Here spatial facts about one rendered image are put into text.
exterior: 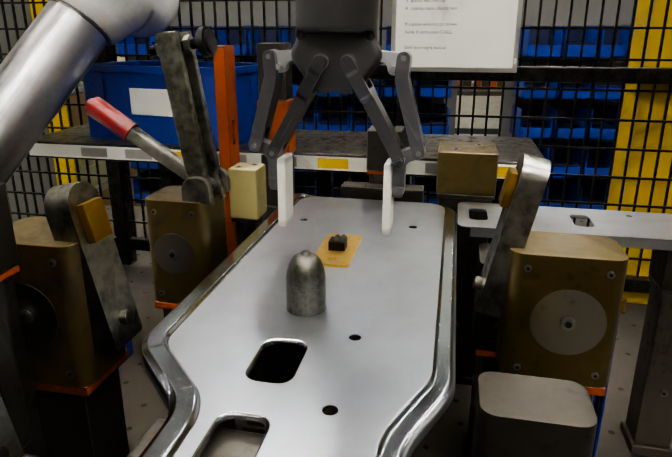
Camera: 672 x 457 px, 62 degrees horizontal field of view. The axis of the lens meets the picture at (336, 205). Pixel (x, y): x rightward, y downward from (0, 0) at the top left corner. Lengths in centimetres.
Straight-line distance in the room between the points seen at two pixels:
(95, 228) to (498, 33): 80
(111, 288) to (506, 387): 29
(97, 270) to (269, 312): 13
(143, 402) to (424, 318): 55
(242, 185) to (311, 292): 24
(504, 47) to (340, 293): 69
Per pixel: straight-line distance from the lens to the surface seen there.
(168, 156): 60
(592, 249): 50
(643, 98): 115
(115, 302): 47
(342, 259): 54
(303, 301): 44
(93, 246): 45
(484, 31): 107
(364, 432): 34
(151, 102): 102
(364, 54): 52
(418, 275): 52
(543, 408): 39
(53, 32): 97
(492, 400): 39
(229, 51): 67
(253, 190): 65
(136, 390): 93
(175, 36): 57
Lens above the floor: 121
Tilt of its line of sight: 17 degrees down
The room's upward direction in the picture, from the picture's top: straight up
